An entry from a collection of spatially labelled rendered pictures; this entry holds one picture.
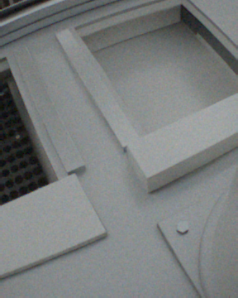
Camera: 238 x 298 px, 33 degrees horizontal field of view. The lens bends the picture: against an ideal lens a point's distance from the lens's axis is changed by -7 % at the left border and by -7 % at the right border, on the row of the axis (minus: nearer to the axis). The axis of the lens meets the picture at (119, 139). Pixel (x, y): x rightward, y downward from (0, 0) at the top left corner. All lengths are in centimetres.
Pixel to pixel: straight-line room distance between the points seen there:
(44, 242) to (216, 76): 43
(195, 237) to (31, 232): 17
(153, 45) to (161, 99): 13
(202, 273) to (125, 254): 9
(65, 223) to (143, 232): 8
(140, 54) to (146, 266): 44
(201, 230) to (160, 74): 36
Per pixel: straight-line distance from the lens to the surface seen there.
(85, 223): 45
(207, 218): 44
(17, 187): 55
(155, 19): 79
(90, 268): 44
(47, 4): 65
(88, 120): 53
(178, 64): 75
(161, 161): 45
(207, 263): 41
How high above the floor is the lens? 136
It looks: 56 degrees down
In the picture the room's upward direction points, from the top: 8 degrees counter-clockwise
